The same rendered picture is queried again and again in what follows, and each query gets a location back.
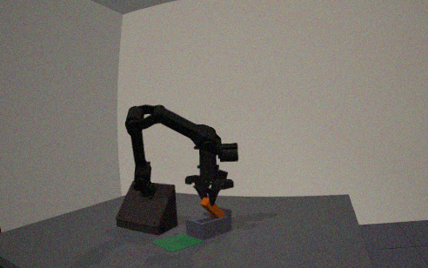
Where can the orange l-shaped part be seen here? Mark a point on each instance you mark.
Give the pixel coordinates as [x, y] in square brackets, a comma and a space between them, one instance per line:
[214, 210]

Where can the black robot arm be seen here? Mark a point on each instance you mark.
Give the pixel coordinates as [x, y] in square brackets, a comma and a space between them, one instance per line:
[207, 141]

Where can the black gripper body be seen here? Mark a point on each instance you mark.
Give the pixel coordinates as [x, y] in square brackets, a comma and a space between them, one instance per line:
[208, 176]

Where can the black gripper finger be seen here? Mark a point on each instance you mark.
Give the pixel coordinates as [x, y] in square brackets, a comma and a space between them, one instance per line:
[212, 194]
[202, 190]

